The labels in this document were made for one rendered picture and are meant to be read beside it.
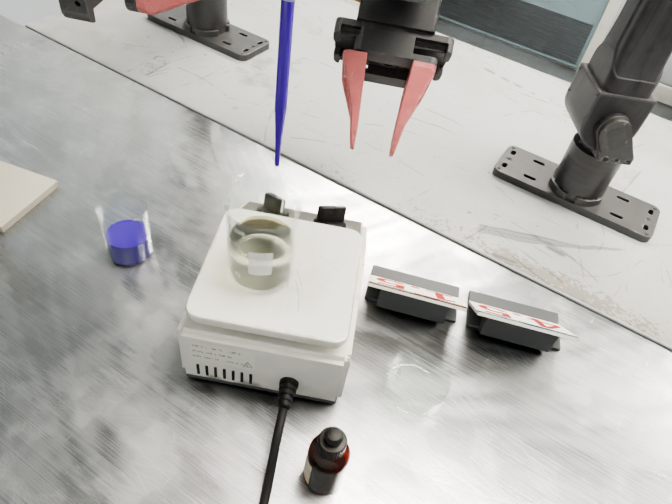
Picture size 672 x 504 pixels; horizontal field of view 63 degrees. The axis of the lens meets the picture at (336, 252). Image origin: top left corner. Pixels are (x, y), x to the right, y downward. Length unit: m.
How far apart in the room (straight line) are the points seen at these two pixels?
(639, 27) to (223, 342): 0.48
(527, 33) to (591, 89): 2.80
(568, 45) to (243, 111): 2.79
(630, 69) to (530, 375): 0.32
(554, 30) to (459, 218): 2.80
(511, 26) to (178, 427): 3.19
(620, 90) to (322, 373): 0.42
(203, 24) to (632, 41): 0.59
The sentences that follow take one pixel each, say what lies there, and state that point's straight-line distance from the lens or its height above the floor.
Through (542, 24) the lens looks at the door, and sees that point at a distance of 3.41.
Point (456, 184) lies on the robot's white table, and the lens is 0.70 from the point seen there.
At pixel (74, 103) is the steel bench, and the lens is 0.79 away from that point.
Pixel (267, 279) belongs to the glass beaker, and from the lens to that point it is 0.40.
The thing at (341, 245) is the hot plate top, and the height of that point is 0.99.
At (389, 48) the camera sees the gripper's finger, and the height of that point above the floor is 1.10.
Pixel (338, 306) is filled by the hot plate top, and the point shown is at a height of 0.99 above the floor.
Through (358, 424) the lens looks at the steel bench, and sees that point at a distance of 0.46.
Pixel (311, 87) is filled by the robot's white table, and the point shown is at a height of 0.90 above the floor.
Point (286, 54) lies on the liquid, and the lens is 0.32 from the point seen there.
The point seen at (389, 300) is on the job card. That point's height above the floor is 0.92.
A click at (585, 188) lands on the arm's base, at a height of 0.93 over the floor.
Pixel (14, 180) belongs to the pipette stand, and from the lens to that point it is 0.67.
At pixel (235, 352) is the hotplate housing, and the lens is 0.42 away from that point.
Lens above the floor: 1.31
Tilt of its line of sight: 46 degrees down
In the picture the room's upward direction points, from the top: 10 degrees clockwise
